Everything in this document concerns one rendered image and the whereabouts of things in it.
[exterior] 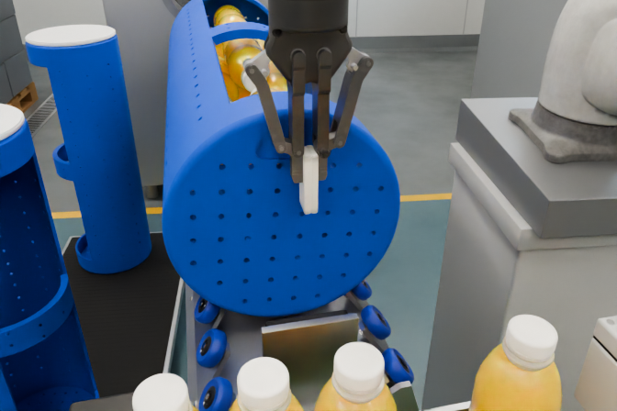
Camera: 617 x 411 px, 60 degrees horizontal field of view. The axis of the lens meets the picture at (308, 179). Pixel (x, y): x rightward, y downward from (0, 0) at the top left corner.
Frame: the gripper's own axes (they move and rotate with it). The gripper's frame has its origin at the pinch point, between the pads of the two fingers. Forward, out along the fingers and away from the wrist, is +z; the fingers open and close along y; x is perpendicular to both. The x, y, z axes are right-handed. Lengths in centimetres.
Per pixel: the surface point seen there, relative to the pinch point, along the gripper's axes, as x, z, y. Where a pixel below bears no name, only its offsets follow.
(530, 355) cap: -23.4, 5.5, 13.1
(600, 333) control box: -21.0, 7.2, 21.9
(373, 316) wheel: -3.4, 17.9, 7.3
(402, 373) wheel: -11.8, 18.7, 7.9
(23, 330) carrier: 48, 55, -52
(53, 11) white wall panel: 525, 69, -137
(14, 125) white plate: 58, 12, -46
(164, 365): 77, 101, -29
